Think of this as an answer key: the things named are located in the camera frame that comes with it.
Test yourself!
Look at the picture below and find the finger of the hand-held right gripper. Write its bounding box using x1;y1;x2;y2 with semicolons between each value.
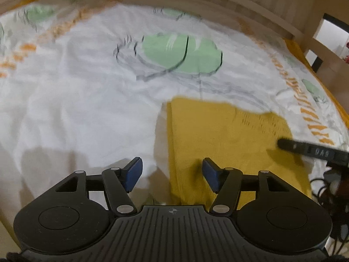
276;138;349;167

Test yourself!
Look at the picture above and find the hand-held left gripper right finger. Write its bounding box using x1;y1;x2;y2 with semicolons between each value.
202;157;309;217

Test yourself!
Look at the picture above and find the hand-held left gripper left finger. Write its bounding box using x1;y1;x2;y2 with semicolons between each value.
39;157;144;217

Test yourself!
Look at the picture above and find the yellow knitted sweater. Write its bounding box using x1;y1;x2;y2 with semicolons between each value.
166;97;313;213

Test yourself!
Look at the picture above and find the white leaf-print bed sheet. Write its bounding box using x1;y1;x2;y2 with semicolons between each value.
0;0;349;252

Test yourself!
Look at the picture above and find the thin black cable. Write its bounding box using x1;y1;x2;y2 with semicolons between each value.
310;166;349;254

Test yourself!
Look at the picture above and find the light wooden bed frame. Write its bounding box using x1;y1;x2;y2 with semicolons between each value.
0;0;349;88

